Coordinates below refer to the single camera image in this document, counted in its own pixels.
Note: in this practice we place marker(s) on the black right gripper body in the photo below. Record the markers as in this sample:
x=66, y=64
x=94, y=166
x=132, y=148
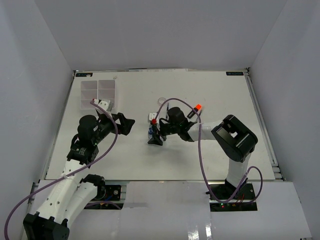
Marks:
x=168, y=129

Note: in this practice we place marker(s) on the blue cap spray bottle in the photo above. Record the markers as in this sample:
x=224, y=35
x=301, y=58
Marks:
x=150, y=132

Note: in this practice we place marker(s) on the orange cap black highlighter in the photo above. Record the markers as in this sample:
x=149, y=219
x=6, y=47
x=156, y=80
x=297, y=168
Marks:
x=195, y=110

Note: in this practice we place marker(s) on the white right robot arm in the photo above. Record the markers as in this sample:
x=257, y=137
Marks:
x=236, y=140

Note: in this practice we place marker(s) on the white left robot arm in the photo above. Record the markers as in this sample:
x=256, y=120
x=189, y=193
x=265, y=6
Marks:
x=77, y=187

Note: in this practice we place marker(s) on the clear tape roll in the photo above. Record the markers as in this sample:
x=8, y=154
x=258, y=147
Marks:
x=161, y=100

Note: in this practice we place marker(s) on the white compartment organizer box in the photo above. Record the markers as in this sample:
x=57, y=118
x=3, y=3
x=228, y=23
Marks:
x=97, y=89

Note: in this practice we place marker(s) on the black logo label left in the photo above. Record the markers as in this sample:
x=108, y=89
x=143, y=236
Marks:
x=83, y=74

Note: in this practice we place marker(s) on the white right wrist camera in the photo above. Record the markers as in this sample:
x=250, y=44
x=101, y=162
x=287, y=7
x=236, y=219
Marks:
x=153, y=118

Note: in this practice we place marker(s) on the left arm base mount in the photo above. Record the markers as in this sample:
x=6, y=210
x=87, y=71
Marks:
x=108, y=198

